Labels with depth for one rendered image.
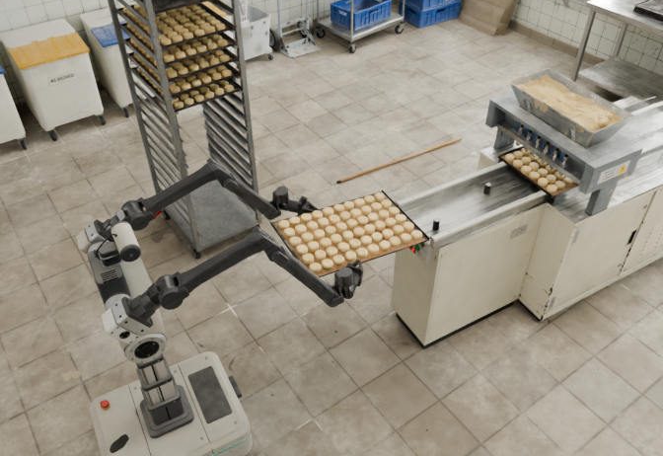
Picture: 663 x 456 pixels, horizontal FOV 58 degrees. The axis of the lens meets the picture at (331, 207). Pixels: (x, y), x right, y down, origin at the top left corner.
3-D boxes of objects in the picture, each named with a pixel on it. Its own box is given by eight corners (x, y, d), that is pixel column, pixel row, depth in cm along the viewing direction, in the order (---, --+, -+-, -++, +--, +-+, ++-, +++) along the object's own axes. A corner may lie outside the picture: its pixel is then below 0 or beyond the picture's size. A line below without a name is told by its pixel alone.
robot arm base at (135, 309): (144, 311, 210) (119, 297, 202) (161, 296, 210) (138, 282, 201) (151, 329, 204) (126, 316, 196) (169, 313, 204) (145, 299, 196)
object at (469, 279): (479, 272, 384) (505, 159, 326) (516, 308, 361) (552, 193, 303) (388, 314, 358) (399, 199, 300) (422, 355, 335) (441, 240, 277)
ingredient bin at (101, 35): (123, 122, 523) (101, 39, 473) (100, 93, 563) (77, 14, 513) (181, 104, 546) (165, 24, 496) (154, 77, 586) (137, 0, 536)
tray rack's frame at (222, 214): (264, 230, 409) (237, -36, 294) (196, 262, 386) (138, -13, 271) (221, 184, 449) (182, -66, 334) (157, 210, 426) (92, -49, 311)
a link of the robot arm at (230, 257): (263, 217, 211) (272, 232, 204) (277, 243, 220) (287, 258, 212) (150, 281, 205) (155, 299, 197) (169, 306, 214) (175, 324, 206)
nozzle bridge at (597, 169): (522, 134, 354) (535, 84, 332) (622, 202, 306) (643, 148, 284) (479, 150, 342) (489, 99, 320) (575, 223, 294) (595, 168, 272)
